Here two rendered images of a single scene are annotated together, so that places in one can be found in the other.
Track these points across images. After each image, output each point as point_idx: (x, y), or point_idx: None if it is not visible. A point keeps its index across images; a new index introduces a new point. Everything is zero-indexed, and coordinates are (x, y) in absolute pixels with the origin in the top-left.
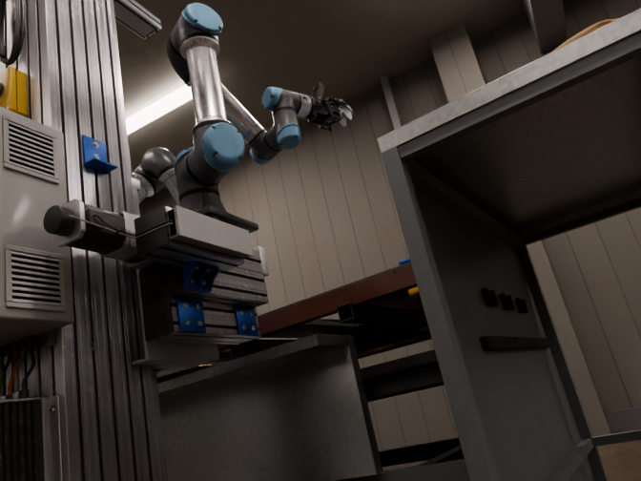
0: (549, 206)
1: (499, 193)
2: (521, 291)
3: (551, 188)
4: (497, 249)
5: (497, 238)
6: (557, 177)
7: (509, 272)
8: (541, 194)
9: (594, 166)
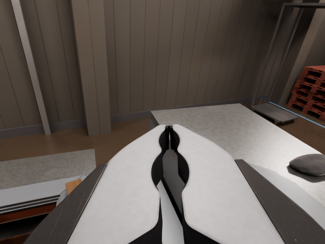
0: (202, 127)
1: None
2: (161, 180)
3: (239, 152)
4: (178, 186)
5: (173, 165)
6: (264, 167)
7: (169, 185)
8: (227, 151)
9: (278, 156)
